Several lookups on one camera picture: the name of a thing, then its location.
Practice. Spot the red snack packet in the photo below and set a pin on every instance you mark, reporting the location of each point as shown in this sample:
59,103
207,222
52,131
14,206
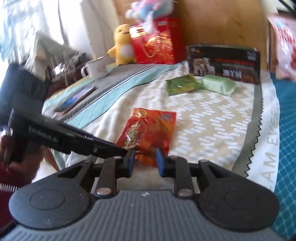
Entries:
148,129

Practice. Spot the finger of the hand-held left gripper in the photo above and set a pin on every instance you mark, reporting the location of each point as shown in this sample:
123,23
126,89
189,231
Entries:
97,144

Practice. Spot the white enamel mug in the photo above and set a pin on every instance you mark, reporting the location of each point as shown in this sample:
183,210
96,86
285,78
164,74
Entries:
98,68

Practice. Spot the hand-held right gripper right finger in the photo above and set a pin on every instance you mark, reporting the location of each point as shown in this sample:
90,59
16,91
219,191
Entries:
160,163

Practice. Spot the person's left hand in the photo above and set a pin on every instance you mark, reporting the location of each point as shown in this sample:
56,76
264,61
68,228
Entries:
35,162

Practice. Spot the wooden headboard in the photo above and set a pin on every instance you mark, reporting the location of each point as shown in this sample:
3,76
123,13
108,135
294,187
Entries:
208,20

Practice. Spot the red gift box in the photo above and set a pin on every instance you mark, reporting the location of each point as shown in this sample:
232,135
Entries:
157,41

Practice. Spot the large pink snack bag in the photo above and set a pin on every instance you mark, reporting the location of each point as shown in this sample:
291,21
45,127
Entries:
285,46

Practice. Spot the dark green packet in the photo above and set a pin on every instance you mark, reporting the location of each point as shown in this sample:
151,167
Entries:
183,84

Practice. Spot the blue patterned sheet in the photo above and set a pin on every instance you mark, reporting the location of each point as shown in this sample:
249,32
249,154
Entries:
286,120

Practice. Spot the black cardboard box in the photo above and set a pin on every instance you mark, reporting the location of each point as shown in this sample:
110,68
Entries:
222,62

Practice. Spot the pale green packet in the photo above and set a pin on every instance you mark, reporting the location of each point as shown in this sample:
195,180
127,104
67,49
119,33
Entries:
218,84

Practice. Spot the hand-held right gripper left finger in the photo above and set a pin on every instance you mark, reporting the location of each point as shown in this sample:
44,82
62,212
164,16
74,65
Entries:
130,163

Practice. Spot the yellow plush duck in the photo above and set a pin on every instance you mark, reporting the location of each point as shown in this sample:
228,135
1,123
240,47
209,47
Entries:
122,44

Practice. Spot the pastel plush toy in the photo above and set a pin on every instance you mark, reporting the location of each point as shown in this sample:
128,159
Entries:
148,11

